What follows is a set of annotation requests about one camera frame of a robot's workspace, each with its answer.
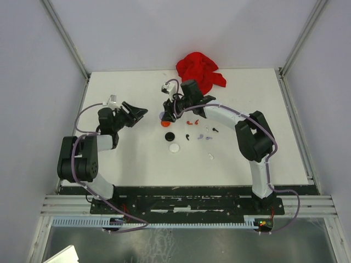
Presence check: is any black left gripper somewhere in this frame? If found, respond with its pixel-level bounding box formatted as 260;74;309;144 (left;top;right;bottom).
112;101;148;132

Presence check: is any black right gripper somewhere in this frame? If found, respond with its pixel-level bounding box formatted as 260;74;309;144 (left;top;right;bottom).
162;92;193;123

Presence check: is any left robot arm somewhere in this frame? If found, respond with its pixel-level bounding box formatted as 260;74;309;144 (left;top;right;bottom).
56;102;148;214

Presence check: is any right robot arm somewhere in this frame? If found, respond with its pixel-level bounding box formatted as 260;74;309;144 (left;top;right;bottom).
161;79;278;214

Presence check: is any orange earbud charging case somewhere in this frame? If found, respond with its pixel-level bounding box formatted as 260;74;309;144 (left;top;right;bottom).
161;121;171;128

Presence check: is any black earbud charging case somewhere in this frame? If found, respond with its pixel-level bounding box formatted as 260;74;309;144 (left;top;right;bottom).
165;132;175;142

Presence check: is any white earbud charging case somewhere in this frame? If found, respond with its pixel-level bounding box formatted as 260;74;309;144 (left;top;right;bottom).
169;143;180;153

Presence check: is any red crumpled cloth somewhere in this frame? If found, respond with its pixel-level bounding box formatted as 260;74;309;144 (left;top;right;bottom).
175;52;227;95

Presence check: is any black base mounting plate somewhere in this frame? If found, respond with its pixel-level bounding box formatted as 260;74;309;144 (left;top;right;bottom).
90;187;284;223

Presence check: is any grey metal plate corner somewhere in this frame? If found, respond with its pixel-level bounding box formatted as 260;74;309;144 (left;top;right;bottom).
44;245;79;263

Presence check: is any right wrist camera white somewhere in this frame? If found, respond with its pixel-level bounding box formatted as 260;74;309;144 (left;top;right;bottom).
161;82;177;101

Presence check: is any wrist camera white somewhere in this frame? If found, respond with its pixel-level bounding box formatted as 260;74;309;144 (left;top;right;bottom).
103;94;118;109
161;82;177;101

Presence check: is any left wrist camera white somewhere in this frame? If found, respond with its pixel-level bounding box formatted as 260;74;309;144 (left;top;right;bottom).
103;94;118;109

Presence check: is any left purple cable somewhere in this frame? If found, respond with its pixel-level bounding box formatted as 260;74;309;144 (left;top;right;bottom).
71;102;149;234

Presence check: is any aluminium front rail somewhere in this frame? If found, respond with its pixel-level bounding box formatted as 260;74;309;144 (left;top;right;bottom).
40;195;337;218

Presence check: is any left aluminium frame post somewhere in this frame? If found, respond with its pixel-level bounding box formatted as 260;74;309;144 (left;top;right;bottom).
40;0;90;79

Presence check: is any aluminium frame post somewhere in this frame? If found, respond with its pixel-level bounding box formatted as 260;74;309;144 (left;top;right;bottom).
40;0;90;79
279;0;330;78

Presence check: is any white slotted cable duct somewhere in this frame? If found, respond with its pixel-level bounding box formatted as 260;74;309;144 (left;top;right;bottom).
51;216;258;230

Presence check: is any right aluminium frame post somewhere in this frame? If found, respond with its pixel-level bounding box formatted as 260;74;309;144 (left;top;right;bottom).
279;0;330;78

